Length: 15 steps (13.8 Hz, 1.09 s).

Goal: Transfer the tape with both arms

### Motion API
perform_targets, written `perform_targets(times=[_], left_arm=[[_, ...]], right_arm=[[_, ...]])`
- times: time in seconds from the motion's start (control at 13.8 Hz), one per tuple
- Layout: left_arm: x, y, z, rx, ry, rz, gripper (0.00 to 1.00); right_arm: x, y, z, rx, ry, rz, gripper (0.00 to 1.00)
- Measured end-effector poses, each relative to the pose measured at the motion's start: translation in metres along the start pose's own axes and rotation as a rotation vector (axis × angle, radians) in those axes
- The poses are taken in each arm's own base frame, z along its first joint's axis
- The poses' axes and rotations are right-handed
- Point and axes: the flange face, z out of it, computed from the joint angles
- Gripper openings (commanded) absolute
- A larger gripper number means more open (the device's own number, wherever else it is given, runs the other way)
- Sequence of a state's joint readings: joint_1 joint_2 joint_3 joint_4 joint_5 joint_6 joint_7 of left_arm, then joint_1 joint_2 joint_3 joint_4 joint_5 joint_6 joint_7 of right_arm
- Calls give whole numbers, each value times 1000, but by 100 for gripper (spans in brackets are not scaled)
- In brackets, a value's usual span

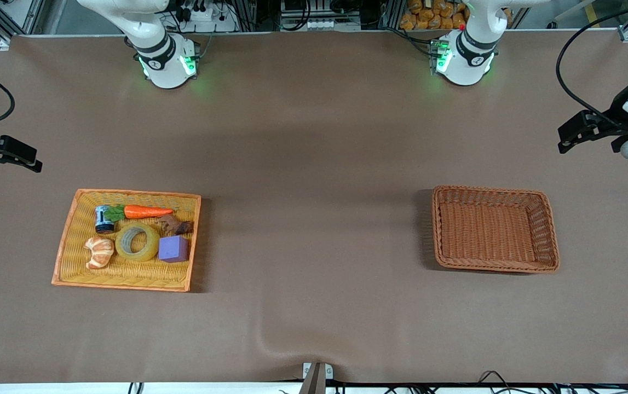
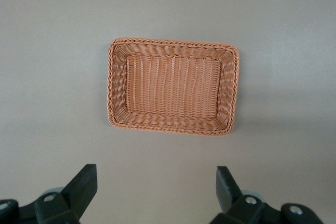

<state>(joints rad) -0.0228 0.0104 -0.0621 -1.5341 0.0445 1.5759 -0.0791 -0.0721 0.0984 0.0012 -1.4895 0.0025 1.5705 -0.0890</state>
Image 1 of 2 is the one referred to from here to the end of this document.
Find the brown table cover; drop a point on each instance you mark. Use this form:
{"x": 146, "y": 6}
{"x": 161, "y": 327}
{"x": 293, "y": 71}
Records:
{"x": 314, "y": 137}

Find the white power strip with plugs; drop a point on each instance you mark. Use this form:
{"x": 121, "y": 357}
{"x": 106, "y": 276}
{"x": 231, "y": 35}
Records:
{"x": 209, "y": 19}

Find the yellow wicker tray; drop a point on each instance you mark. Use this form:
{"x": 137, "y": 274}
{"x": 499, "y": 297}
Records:
{"x": 73, "y": 273}

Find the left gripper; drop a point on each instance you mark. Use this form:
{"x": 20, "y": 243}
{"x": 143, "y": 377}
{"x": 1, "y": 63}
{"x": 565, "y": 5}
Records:
{"x": 613, "y": 123}

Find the pile of orange toys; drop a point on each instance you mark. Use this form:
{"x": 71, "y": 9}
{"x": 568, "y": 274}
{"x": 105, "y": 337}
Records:
{"x": 428, "y": 16}

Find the brown wicker basket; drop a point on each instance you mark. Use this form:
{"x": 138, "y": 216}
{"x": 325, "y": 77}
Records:
{"x": 489, "y": 230}

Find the toy croissant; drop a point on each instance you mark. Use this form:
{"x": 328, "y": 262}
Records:
{"x": 99, "y": 251}

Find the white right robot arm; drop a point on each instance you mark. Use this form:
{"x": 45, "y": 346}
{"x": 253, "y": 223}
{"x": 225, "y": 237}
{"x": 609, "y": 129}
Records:
{"x": 163, "y": 65}

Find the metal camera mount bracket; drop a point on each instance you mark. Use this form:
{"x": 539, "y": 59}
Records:
{"x": 316, "y": 377}

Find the orange toy carrot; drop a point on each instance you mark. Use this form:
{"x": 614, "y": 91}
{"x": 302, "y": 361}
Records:
{"x": 147, "y": 212}

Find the yellow clear tape roll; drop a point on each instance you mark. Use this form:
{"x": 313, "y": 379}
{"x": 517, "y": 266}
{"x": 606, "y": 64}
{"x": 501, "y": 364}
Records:
{"x": 122, "y": 246}

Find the small blue can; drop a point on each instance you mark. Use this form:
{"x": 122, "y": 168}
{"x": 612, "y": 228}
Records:
{"x": 104, "y": 220}

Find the purple cube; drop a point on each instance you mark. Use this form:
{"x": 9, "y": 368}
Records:
{"x": 173, "y": 249}

